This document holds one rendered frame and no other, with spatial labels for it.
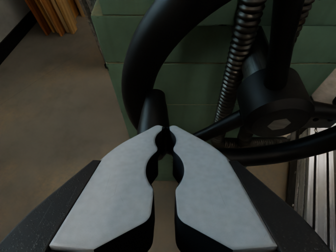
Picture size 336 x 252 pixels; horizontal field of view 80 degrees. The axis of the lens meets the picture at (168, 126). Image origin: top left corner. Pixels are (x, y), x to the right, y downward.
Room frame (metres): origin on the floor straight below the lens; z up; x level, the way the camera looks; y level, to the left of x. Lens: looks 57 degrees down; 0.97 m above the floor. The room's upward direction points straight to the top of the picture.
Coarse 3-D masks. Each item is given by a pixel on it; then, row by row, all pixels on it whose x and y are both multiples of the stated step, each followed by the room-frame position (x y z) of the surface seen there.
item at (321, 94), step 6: (330, 78) 0.36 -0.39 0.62; (324, 84) 0.34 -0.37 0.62; (330, 84) 0.34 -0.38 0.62; (318, 90) 0.32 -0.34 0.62; (324, 90) 0.32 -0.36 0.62; (330, 90) 0.32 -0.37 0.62; (312, 96) 0.30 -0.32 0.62; (318, 96) 0.30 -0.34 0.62; (324, 96) 0.30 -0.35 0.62; (330, 96) 0.30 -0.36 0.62; (324, 102) 0.28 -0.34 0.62; (330, 102) 0.28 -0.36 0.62; (312, 120) 0.27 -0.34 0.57; (318, 120) 0.27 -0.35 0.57; (324, 120) 0.27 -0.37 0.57; (330, 120) 0.26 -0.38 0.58; (306, 126) 0.27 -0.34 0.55; (312, 126) 0.27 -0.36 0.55; (318, 126) 0.27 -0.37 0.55; (324, 126) 0.27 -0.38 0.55; (330, 126) 0.27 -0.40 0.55
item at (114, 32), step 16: (96, 0) 0.35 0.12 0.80; (96, 16) 0.30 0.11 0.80; (112, 16) 0.30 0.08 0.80; (128, 16) 0.30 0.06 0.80; (96, 32) 0.30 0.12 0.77; (112, 32) 0.30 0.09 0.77; (128, 32) 0.30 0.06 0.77; (192, 32) 0.30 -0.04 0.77; (208, 32) 0.30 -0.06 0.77; (224, 32) 0.30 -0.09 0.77; (304, 32) 0.30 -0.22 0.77; (320, 32) 0.30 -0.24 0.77; (112, 48) 0.30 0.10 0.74; (176, 48) 0.30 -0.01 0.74; (192, 48) 0.30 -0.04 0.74; (208, 48) 0.30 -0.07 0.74; (224, 48) 0.30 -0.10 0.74; (304, 48) 0.30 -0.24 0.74; (320, 48) 0.30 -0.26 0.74
